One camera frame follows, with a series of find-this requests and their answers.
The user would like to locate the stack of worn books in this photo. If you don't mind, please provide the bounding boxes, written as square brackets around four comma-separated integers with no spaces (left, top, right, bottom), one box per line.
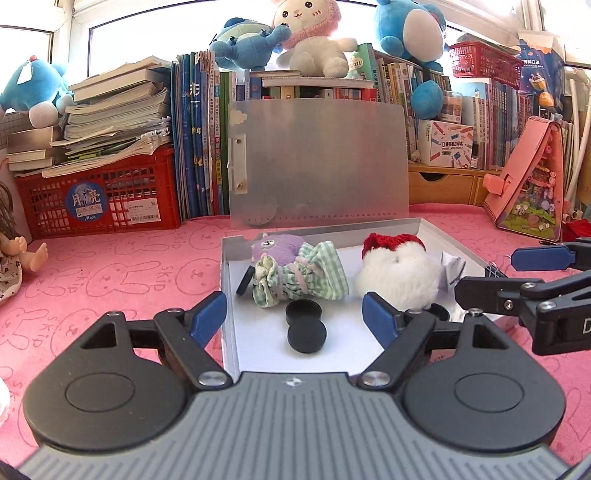
[6,56,173,179]

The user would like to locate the grey cardboard box with lid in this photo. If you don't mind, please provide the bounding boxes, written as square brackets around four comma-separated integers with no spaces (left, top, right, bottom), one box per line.
[218,99,523,377]

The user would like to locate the red yarn bundle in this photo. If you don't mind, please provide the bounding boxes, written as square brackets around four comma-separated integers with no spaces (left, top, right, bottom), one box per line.
[562,220,591,241]

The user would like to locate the row of colourful shelf books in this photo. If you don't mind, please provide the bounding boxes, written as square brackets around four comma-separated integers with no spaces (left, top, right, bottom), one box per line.
[369,44,528,172]

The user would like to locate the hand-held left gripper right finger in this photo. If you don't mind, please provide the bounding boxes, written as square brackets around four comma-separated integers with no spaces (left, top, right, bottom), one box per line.
[358,291,502,393]

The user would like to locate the green checked doll dress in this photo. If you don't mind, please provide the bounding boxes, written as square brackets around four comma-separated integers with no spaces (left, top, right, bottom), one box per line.
[252,241,350,308]

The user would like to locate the row of blue upright books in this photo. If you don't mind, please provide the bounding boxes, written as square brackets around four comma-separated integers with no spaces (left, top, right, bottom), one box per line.
[171,50,237,220]

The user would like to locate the large blue plush toy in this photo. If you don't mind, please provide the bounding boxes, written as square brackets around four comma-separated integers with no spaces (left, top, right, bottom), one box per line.
[373,0,451,119]

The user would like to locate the pink house-shaped toy case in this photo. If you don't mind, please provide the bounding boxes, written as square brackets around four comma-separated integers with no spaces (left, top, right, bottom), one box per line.
[482,115,570,243]

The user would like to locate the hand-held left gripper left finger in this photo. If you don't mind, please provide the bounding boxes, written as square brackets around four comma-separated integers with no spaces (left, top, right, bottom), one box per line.
[79,291,234,393]

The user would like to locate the white printed carton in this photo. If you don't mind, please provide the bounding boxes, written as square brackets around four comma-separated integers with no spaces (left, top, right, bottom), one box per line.
[418,119,476,168]

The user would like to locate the blue toy carton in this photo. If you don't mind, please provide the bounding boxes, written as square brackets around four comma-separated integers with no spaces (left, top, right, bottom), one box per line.
[517,31,567,123]

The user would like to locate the purple plush toy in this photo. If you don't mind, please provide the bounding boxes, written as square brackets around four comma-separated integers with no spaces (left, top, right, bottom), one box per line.
[250,233,308,268]

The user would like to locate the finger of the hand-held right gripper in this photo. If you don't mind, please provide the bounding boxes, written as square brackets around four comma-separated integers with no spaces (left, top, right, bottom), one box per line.
[511,239,591,274]
[455,276,563,326]

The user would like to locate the pink bunny print blanket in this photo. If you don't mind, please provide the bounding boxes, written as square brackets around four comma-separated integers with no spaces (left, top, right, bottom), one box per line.
[0,203,591,463]

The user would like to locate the white plastic pipes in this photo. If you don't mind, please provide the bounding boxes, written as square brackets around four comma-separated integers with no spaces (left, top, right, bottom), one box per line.
[561,69,591,223]

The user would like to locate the red plastic crate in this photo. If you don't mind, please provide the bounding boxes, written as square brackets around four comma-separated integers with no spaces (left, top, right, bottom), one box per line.
[14,148,182,240]

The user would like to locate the striped blue plush toy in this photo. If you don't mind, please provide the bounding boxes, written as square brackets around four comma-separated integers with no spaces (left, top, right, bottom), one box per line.
[209,17,291,72]

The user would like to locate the long-haired doll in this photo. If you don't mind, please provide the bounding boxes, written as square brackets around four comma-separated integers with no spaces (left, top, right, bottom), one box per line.
[0,182,49,302]

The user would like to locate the blue plush toy with tag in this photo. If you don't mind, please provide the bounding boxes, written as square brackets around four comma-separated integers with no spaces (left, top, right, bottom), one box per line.
[0,55,75,128]

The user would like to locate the flat books under plush toys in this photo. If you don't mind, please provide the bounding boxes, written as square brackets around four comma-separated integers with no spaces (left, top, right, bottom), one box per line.
[235,69,385,103]

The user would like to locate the small red plastic basket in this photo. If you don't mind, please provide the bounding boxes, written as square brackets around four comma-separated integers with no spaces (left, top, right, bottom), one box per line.
[449,41,525,90]

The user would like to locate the white fluffy ball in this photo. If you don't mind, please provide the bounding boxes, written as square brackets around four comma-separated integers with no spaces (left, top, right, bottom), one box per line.
[355,244,443,310]

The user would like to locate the red knitted hat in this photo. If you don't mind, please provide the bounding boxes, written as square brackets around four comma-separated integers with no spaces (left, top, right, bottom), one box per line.
[361,233,426,260]

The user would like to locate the white plush bunny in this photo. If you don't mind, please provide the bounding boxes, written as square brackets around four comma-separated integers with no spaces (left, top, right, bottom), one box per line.
[271,0,359,78]

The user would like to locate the white paper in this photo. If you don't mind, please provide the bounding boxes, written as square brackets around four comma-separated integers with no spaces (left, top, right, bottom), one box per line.
[441,251,467,292]

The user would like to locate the wooden drawer unit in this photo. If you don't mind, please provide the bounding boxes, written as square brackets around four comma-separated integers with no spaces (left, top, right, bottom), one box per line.
[407,161,502,206]

